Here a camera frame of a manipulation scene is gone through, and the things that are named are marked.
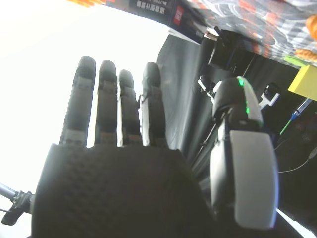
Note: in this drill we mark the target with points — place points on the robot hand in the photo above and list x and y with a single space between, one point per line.
116 193

